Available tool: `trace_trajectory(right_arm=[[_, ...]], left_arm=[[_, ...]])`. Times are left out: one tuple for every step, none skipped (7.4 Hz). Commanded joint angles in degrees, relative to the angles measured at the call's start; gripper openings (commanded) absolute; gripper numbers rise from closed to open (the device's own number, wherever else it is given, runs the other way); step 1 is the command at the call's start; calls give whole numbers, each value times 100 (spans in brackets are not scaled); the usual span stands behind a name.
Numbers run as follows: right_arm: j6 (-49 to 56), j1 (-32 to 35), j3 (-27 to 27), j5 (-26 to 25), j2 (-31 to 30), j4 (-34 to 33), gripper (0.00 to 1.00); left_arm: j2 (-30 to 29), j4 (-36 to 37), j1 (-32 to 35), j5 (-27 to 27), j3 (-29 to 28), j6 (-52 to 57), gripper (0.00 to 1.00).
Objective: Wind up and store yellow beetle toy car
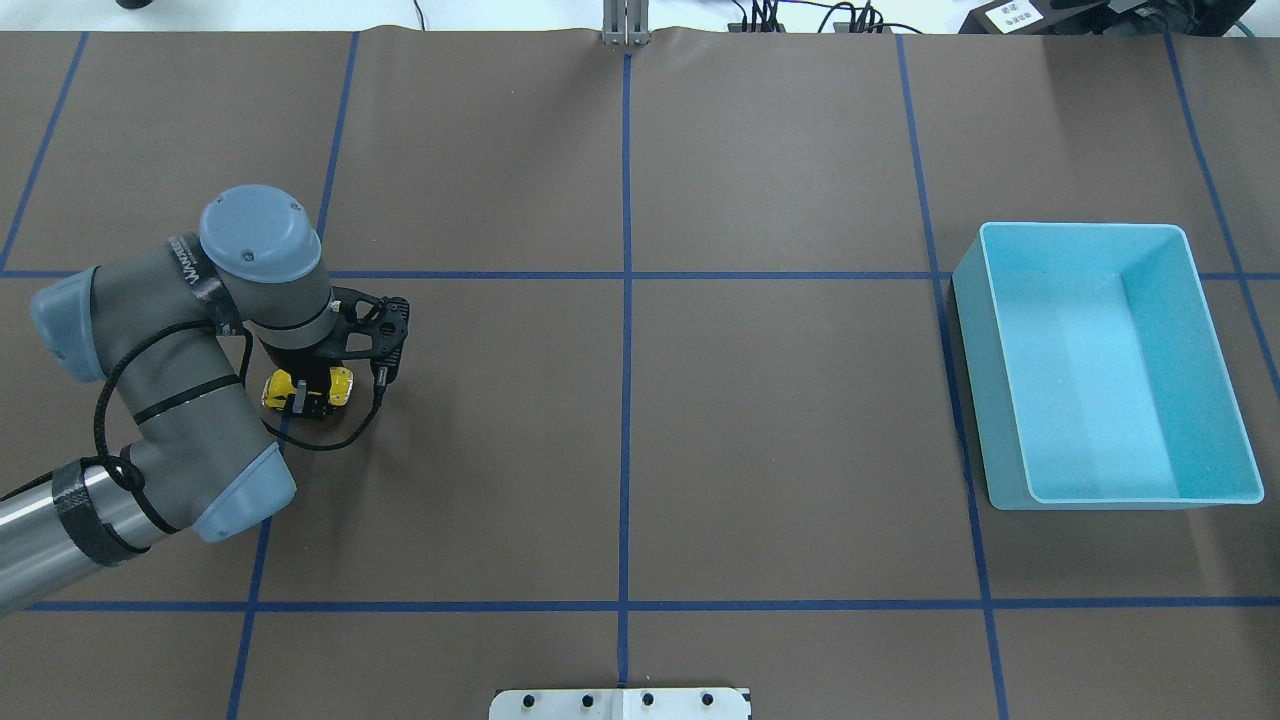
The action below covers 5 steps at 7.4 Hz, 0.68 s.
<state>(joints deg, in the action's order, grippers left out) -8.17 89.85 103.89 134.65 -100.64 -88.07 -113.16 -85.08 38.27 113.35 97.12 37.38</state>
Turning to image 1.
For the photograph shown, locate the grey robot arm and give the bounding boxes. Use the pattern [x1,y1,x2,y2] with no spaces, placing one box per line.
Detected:
[3,184,335,614]

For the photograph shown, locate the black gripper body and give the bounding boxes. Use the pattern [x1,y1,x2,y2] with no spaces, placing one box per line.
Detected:
[259,334,346,386]

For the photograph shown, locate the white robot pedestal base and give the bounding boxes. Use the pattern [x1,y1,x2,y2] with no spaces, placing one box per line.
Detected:
[488,687,753,719]

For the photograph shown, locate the light blue plastic bin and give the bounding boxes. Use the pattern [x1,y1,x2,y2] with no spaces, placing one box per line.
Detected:
[952,222,1265,511]

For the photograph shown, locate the yellow beetle toy car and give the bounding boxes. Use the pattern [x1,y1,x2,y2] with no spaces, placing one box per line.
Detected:
[261,366,355,420]

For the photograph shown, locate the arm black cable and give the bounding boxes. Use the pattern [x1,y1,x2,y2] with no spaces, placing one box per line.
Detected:
[93,318,389,501]

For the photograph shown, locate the aluminium frame post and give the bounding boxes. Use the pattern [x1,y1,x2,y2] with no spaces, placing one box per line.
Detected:
[602,0,652,46]

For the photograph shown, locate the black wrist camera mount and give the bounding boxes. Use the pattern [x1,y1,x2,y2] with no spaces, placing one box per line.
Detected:
[321,286,411,388]

